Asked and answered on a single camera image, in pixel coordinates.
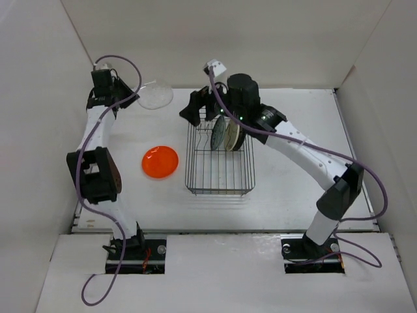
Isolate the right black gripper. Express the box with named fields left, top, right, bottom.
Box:
left=179, top=75, right=246, bottom=126

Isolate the clear glass plate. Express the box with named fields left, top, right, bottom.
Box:
left=136, top=78, right=173, bottom=110

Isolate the blue patterned ceramic plate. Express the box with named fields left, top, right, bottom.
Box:
left=210, top=115, right=225, bottom=151

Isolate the cream and black plate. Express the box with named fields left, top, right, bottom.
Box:
left=224, top=120, right=240, bottom=151

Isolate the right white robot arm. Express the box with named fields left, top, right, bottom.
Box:
left=179, top=73, right=364, bottom=257

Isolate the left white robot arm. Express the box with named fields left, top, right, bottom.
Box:
left=66, top=67, right=146, bottom=259

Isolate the orange plate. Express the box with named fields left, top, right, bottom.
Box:
left=141, top=145, right=179, bottom=179

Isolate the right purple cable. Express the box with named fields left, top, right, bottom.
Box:
left=208, top=65, right=389, bottom=269

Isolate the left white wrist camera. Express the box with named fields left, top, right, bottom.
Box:
left=93, top=63, right=117, bottom=76

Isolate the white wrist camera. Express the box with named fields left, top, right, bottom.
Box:
left=93, top=63, right=117, bottom=76
left=203, top=59, right=227, bottom=80

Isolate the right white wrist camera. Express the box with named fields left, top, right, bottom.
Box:
left=203, top=59, right=227, bottom=80

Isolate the grey wire dish rack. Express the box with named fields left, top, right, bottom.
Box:
left=185, top=108, right=255, bottom=196

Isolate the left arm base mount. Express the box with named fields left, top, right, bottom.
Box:
left=102, top=235, right=167, bottom=275

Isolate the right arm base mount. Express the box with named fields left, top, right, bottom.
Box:
left=281, top=238, right=345, bottom=275

